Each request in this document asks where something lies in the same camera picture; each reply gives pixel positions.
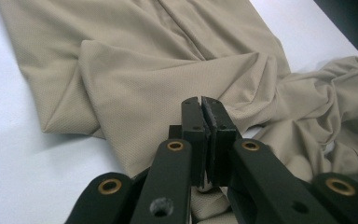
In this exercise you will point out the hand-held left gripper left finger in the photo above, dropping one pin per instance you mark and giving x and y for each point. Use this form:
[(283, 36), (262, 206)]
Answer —
[(195, 130)]

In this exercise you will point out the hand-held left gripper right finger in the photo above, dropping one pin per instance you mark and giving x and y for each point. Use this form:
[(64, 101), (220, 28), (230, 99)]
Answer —
[(220, 133)]

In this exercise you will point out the beige pants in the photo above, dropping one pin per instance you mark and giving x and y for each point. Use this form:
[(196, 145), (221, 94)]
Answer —
[(136, 77)]

